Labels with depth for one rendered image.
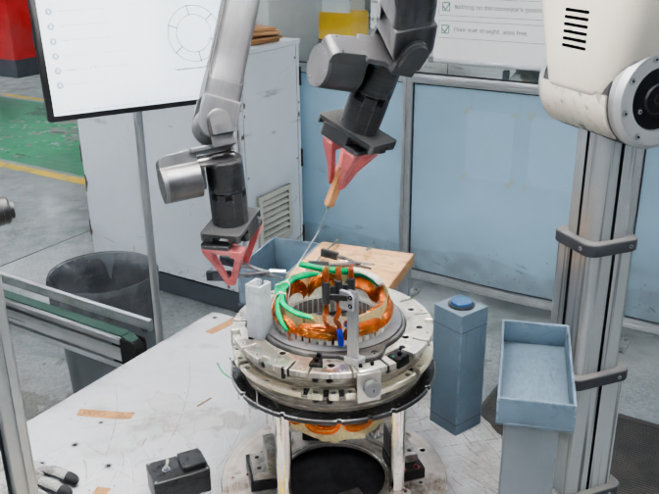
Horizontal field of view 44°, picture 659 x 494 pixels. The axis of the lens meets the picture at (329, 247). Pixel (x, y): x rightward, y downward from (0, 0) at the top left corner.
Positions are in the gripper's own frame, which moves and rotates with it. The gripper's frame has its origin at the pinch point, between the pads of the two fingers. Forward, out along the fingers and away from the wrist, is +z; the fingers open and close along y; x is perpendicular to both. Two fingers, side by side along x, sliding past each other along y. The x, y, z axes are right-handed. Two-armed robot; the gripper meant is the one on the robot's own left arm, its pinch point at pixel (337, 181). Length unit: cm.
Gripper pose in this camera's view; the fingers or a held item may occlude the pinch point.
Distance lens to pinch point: 120.6
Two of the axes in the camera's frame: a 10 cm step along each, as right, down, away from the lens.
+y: 7.4, 5.3, -4.1
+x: 5.9, -2.3, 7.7
